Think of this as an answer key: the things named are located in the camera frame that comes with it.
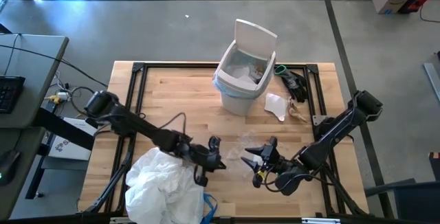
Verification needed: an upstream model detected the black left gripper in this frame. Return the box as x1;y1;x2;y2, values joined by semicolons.
173;135;228;188

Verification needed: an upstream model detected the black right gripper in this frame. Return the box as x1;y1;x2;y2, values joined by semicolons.
240;136;310;197

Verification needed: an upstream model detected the clear plastic bag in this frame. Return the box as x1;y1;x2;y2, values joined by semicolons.
225;131;276;180

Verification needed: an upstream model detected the blue trash bag liner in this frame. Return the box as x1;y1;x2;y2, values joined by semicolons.
212;50;272;100

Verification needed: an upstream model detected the white printed paper slip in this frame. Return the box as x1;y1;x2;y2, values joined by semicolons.
232;64;264;84

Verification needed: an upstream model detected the white swing bin lid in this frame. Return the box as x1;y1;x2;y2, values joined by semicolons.
212;19;278;100

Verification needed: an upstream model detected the large white plastic bag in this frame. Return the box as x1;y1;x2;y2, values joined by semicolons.
124;147;206;224

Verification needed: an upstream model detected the white folded paper sheet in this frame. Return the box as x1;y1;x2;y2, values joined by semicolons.
263;92;289;122

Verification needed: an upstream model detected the small crumpled brown paper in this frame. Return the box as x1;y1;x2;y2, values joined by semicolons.
287;98;309;124

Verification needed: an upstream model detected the black glove with green cuff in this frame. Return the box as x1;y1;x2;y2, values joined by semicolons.
274;65;309;103

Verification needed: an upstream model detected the white printed box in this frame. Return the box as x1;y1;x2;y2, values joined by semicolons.
47;117;99;161

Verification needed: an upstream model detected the dark office chair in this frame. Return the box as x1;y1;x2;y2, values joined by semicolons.
364;178;440;224

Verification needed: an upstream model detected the yellow plug adapter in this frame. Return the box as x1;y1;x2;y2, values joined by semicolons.
43;91;72;104

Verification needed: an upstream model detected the grey metal bar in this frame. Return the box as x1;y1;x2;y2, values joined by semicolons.
423;62;440;103

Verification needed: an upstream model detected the black computer mouse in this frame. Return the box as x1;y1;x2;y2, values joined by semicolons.
0;150;21;186

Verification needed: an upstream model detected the grey desk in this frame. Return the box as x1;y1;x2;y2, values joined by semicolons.
0;33;69;218

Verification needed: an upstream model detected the black keyboard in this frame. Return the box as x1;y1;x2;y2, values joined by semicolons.
0;75;27;115

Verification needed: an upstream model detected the black aluminium table frame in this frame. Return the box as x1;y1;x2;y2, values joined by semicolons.
82;61;371;218

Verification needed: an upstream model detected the black desk cable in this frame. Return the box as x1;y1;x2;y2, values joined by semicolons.
0;33;109;88

